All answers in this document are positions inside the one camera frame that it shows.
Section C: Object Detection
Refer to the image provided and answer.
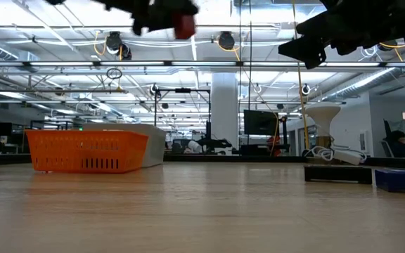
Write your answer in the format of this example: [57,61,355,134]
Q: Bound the red background object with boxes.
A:
[266,136,283,157]

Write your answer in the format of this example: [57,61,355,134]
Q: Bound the orange plastic basket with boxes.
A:
[25,129,150,174]

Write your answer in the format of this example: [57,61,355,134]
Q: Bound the yellow hanging cable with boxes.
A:
[290,0,311,151]

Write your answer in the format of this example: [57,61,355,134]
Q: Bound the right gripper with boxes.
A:
[278,0,400,70]

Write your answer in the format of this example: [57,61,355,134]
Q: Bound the small black box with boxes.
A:
[303,164,373,185]

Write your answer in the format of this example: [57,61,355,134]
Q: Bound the red box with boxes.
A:
[172,13,196,40]

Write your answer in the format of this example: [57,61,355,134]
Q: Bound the black aluminium table frame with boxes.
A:
[0,153,405,169]

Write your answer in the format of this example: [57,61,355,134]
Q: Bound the office chair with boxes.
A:
[380,119,397,158]

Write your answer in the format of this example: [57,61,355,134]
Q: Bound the person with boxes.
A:
[388,129,405,158]

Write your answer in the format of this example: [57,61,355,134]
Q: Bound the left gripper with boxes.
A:
[93,0,199,36]

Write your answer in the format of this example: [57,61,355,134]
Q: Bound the white coiled cable bundle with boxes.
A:
[309,144,368,166]

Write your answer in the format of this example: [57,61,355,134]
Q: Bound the thin black hanging cable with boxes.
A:
[238,0,243,155]

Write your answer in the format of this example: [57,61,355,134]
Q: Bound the black background rig frame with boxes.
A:
[153,87,212,155]

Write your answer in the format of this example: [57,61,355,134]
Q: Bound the white desk lamp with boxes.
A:
[304,101,342,164]

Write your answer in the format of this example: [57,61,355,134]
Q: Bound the grey plastic bin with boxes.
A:
[82,122,167,168]

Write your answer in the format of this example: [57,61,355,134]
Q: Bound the dark blue box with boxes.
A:
[375,168,405,193]

